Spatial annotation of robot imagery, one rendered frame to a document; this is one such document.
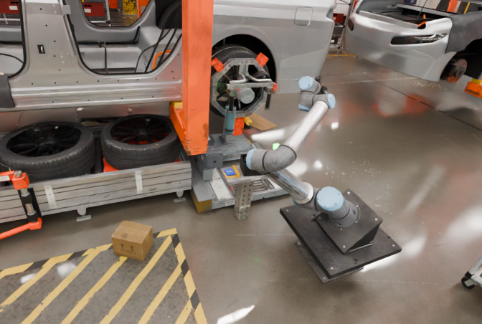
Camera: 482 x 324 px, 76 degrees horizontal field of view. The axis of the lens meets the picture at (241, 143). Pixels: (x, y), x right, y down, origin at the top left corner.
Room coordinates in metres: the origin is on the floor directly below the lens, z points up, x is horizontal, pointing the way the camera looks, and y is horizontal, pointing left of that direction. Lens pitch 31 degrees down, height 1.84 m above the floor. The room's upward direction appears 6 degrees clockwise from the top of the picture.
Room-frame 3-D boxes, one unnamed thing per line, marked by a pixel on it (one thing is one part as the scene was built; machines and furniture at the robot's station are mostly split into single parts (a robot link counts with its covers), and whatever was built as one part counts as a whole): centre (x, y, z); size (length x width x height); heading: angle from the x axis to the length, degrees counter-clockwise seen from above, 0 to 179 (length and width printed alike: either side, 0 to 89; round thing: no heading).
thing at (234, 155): (2.76, 0.13, 0.13); 0.50 x 0.36 x 0.10; 115
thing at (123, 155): (2.30, 0.87, 0.39); 0.66 x 0.66 x 0.24
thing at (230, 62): (2.61, 0.06, 0.85); 0.54 x 0.07 x 0.54; 115
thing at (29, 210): (1.52, 1.40, 0.30); 0.09 x 0.05 x 0.50; 115
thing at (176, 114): (2.36, 0.50, 0.69); 0.52 x 0.17 x 0.35; 25
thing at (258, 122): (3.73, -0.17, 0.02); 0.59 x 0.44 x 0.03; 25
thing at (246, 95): (2.55, 0.03, 0.85); 0.21 x 0.14 x 0.14; 25
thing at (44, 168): (1.99, 1.51, 0.39); 0.66 x 0.66 x 0.24
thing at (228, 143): (2.76, 0.13, 0.32); 0.40 x 0.30 x 0.28; 115
